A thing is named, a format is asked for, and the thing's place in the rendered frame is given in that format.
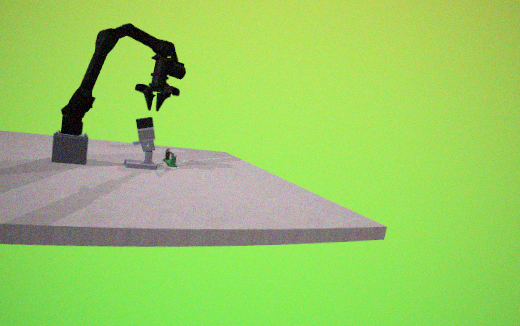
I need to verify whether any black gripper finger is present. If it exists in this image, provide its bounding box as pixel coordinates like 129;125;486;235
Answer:
156;92;170;111
142;91;156;110

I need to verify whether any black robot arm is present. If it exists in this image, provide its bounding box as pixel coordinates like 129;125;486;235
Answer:
59;23;186;136

